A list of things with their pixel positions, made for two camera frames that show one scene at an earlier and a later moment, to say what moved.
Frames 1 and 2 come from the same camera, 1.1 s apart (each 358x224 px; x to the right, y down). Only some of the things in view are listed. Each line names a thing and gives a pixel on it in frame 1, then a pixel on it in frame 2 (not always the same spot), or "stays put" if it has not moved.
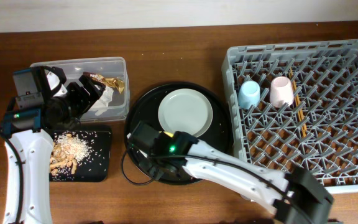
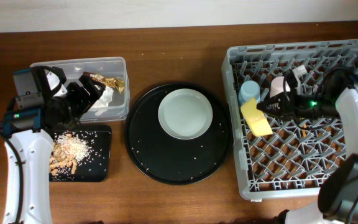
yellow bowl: [169, 134] → [255, 119]
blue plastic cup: [249, 94] stays put
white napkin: [101, 104] stays put
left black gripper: [81, 94] stays put
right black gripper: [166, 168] → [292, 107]
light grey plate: [185, 110] stays put
